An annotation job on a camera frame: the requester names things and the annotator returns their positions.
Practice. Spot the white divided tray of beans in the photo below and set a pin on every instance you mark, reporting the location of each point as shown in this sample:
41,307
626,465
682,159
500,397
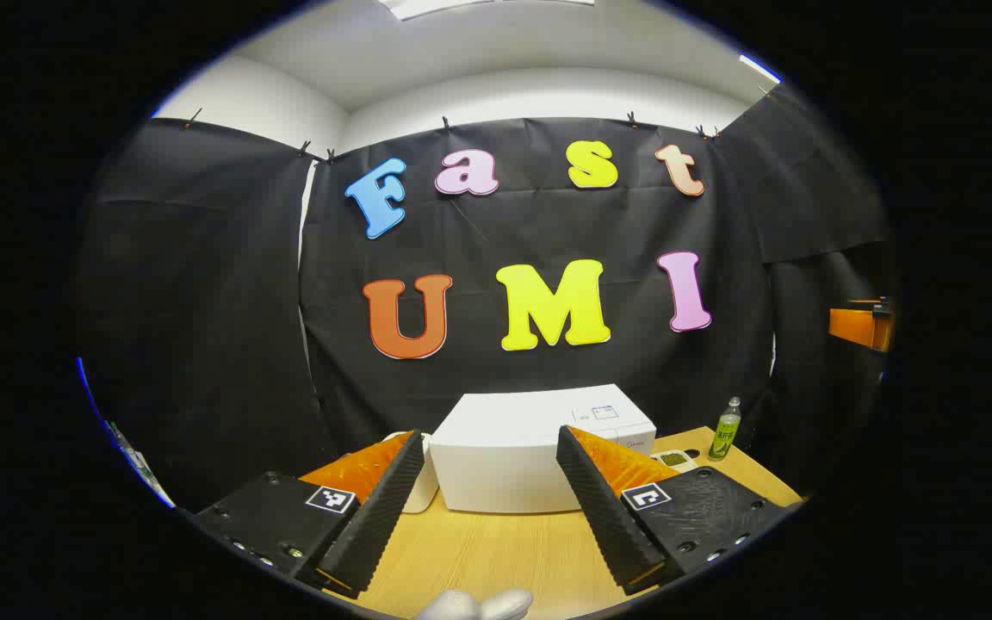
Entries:
672,459

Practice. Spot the green label drink bottle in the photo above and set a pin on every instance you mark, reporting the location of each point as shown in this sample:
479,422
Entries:
726,435

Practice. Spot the white microwave oven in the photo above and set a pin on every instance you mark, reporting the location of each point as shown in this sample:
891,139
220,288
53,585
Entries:
505,474

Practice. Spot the ceiling light panel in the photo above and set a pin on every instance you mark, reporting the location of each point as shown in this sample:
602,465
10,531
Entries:
759,68
461,5

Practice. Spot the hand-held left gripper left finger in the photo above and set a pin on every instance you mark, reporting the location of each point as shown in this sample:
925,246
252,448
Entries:
384,508

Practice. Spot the black backdrop cloth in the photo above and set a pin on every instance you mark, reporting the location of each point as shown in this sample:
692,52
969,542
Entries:
548,232

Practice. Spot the white rounded container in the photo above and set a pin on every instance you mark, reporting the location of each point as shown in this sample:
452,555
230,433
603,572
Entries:
429,491

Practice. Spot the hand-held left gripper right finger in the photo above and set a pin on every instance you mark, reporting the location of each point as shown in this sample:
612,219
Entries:
608,525

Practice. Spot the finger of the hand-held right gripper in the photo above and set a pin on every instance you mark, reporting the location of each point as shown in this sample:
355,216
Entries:
853,325

